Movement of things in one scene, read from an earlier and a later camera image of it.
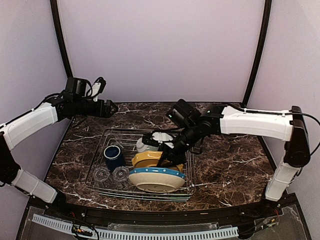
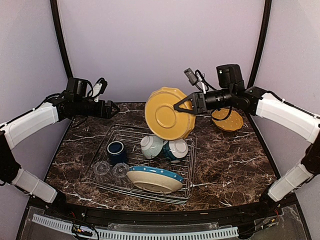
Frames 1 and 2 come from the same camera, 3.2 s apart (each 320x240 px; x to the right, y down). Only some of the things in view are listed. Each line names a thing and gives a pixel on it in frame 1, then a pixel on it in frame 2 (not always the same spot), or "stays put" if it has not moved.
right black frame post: x=259 y=51 stays put
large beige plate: x=154 y=182 stays put
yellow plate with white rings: x=151 y=159 → x=163 y=120
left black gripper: x=106 y=113 stays put
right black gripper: x=176 y=158 → x=196 y=107
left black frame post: x=54 y=4 stays put
